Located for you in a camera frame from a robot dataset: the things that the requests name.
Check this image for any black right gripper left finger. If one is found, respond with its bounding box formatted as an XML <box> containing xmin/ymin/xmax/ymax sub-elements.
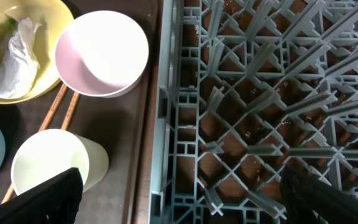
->
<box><xmin>0</xmin><ymin>167</ymin><xmax>83</xmax><ymax>224</ymax></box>

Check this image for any brown serving tray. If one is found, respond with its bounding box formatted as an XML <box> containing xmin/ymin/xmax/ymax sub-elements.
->
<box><xmin>0</xmin><ymin>0</ymin><xmax>162</xmax><ymax>223</ymax></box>

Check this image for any left wooden chopstick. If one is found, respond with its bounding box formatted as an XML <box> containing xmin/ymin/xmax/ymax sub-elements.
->
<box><xmin>1</xmin><ymin>84</ymin><xmax>67</xmax><ymax>204</ymax></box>

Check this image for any wooden chopstick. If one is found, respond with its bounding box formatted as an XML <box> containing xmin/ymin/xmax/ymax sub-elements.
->
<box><xmin>1</xmin><ymin>84</ymin><xmax>67</xmax><ymax>204</ymax></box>
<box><xmin>60</xmin><ymin>92</ymin><xmax>80</xmax><ymax>130</ymax></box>

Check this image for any grey dishwasher rack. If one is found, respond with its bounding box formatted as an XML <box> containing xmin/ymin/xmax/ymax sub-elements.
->
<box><xmin>148</xmin><ymin>1</ymin><xmax>358</xmax><ymax>223</ymax></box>

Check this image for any pink bowl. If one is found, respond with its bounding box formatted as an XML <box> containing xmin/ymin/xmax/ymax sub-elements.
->
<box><xmin>53</xmin><ymin>11</ymin><xmax>149</xmax><ymax>98</ymax></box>

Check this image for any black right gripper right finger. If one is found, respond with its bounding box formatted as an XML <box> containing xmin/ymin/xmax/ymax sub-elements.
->
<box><xmin>280</xmin><ymin>166</ymin><xmax>358</xmax><ymax>223</ymax></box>

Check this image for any right wooden chopstick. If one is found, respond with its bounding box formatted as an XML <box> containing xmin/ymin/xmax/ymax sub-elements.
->
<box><xmin>60</xmin><ymin>92</ymin><xmax>80</xmax><ymax>130</ymax></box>

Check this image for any pale green cup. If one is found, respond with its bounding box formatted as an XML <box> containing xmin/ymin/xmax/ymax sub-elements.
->
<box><xmin>11</xmin><ymin>129</ymin><xmax>109</xmax><ymax>195</ymax></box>

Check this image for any white napkin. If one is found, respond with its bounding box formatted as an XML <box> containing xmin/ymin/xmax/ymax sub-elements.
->
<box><xmin>0</xmin><ymin>17</ymin><xmax>40</xmax><ymax>100</ymax></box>

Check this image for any yellow plate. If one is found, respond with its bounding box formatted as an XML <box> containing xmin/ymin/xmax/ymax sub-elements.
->
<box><xmin>0</xmin><ymin>0</ymin><xmax>73</xmax><ymax>105</ymax></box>

